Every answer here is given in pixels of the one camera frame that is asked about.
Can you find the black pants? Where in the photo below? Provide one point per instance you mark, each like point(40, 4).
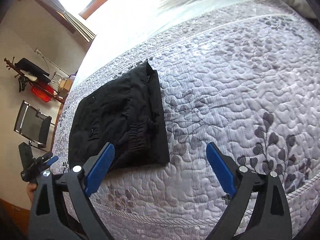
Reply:
point(126, 112)

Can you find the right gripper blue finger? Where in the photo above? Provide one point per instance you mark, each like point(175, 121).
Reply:
point(50, 161)

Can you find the lavender quilted bedspread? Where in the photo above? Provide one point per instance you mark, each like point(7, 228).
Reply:
point(245, 77)

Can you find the grey bed sheet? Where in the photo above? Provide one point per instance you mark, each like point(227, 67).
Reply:
point(121, 25)

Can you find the cardboard boxes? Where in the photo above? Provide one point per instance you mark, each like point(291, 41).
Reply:
point(65, 87)

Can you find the person's hand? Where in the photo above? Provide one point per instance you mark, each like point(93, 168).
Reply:
point(30, 189)

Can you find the striped curtain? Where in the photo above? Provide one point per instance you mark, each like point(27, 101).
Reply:
point(84, 32)

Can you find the black metal chair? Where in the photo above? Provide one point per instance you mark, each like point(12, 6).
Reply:
point(33, 125)

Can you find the red bag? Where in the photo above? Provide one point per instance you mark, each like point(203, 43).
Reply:
point(41, 94)

